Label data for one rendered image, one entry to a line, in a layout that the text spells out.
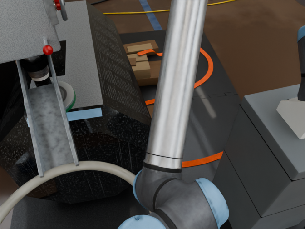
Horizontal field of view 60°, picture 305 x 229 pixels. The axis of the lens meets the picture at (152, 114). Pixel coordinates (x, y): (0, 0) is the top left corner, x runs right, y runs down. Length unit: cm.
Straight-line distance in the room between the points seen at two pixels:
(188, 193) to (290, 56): 276
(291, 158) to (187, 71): 62
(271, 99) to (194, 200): 85
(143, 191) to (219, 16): 315
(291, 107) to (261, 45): 209
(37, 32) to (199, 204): 72
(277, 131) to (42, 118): 89
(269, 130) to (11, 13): 98
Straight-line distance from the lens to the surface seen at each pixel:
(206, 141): 207
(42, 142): 98
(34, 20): 93
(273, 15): 382
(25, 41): 96
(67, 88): 125
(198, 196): 49
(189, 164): 193
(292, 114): 115
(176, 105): 58
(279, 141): 112
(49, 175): 91
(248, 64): 287
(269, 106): 123
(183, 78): 59
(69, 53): 151
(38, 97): 107
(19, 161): 137
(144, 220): 45
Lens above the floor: 167
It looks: 49 degrees down
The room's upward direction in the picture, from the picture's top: straight up
